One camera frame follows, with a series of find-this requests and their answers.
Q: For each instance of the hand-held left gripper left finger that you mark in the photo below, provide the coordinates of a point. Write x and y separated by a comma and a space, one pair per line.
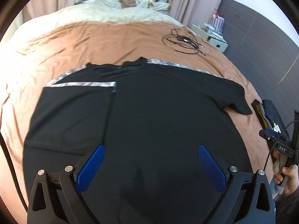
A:
92, 165

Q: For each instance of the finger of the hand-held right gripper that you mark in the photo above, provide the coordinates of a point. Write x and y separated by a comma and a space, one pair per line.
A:
268, 134

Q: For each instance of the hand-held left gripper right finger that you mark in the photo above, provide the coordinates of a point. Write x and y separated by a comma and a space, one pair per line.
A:
210, 165

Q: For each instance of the black shirt with patterned trim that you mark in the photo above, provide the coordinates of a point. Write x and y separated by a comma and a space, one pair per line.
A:
151, 109

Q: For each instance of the person's right forearm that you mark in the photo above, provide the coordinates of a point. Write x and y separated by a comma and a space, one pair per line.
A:
287, 210

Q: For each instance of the stack of folded clothes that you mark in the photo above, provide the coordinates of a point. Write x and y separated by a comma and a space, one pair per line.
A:
271, 112

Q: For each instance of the person's right hand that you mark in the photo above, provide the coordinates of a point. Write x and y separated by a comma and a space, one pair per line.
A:
290, 179

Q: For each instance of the brown blanket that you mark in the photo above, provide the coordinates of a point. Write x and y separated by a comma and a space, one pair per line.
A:
93, 42

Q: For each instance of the striped gift bag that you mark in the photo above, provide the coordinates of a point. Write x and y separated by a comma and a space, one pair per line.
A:
217, 18

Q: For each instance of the cream duvet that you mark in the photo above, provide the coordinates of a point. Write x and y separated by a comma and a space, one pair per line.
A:
105, 12

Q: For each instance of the small brown cloth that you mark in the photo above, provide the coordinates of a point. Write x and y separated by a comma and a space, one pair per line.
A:
128, 2

